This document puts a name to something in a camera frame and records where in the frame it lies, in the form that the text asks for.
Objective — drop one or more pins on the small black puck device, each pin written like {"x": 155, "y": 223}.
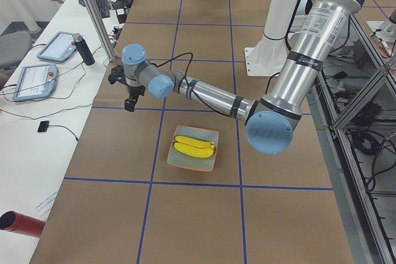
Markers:
{"x": 43, "y": 126}

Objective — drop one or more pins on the brown paper table cover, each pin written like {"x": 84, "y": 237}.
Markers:
{"x": 121, "y": 202}

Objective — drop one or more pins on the aluminium frame post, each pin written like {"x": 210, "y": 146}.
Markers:
{"x": 100, "y": 28}

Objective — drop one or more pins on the blue teach pendant far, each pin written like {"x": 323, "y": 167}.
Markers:
{"x": 59, "y": 49}

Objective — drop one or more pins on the black keyboard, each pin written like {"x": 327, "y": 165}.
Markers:
{"x": 103, "y": 8}

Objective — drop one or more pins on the white pillar with base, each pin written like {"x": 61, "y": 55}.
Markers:
{"x": 269, "y": 55}

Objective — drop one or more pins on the black water bottle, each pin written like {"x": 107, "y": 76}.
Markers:
{"x": 83, "y": 49}

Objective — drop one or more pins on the blue teach pendant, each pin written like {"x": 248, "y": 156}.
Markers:
{"x": 35, "y": 82}
{"x": 59, "y": 49}

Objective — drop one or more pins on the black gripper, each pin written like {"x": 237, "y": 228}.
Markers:
{"x": 135, "y": 91}

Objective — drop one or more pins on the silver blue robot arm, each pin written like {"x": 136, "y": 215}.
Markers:
{"x": 270, "y": 121}

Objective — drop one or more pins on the grey square plate orange rim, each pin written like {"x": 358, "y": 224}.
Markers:
{"x": 181, "y": 160}

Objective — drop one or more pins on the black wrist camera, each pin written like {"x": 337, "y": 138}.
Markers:
{"x": 117, "y": 75}

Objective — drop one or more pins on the yellow banana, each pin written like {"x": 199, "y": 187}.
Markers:
{"x": 194, "y": 151}
{"x": 193, "y": 142}

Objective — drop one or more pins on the blue teach pendant near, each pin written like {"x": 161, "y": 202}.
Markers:
{"x": 35, "y": 82}

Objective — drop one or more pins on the red cylinder tube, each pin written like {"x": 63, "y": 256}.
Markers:
{"x": 12, "y": 221}

